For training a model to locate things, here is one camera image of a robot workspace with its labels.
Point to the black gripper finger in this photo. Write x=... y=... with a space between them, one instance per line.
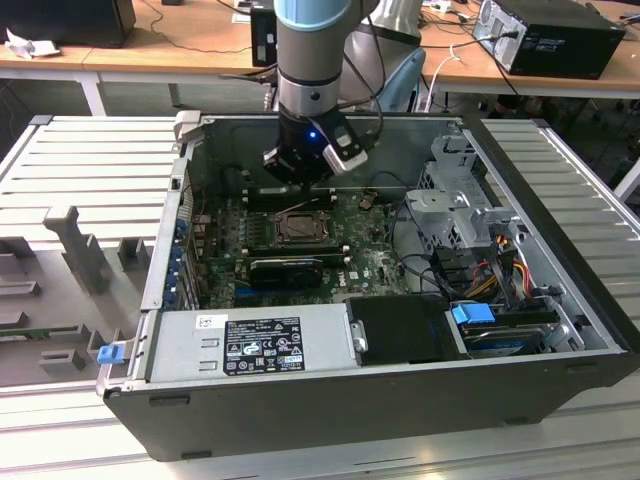
x=306 y=192

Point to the small square CPU plate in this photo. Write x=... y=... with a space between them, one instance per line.
x=302 y=227

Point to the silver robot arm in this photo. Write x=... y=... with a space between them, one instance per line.
x=307 y=60

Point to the black RAM slot row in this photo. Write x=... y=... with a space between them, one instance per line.
x=265 y=197
x=300 y=248

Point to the CPU socket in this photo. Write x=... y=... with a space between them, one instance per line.
x=275 y=239

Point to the blue expansion slot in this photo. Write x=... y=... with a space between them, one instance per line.
x=244 y=294

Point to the round coin battery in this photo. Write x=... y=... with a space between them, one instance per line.
x=366 y=202

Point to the black graphics card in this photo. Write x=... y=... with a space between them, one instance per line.
x=285 y=274

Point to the green motherboard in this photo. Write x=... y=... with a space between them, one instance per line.
x=370 y=260

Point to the grey case latch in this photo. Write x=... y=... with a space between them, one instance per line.
x=187 y=125

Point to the small black box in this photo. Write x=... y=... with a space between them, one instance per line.
x=261 y=40

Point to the pale blue teach pendant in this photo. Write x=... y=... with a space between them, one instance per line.
x=407 y=75

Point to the grey metal drive cage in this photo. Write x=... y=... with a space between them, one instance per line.
x=440 y=205

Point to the black plastic shroud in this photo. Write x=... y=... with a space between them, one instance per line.
x=405 y=330

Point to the wooden desk with tower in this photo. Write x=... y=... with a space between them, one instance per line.
x=465 y=70

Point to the grey power supply unit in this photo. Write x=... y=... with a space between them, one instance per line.
x=185 y=360

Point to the blue disk carrier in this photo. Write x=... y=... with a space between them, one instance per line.
x=472 y=317

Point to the black open PC case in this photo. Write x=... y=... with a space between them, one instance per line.
x=350 y=415

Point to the hard disk drive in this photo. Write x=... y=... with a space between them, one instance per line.
x=505 y=342

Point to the blue case latch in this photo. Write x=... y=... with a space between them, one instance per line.
x=110 y=355

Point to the large black box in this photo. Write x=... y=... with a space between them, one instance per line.
x=65 y=22

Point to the black tower PC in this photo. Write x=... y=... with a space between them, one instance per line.
x=565 y=45

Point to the crumpled white paper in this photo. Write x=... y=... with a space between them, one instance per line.
x=30 y=47

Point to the wooden desk white frame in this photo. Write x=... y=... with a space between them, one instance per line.
x=150 y=55

